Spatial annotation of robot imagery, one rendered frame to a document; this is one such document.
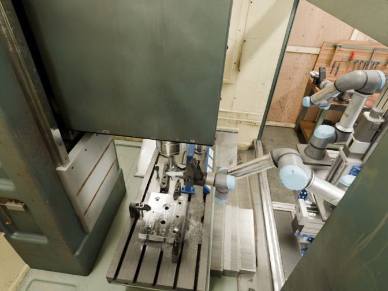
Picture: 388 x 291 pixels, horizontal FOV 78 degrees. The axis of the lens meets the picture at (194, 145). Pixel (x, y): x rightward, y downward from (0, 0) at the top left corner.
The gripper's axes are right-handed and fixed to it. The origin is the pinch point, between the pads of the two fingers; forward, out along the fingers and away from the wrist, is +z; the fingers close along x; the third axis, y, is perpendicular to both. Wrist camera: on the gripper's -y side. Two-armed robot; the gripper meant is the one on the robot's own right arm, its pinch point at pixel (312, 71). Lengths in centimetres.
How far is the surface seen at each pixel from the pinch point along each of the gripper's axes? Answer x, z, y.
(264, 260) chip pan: -76, -115, 69
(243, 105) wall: -58, -1, 23
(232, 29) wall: -68, 3, -40
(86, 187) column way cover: -170, -90, 4
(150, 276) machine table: -142, -126, 37
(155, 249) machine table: -140, -112, 37
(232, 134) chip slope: -67, -2, 52
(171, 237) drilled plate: -129, -111, 30
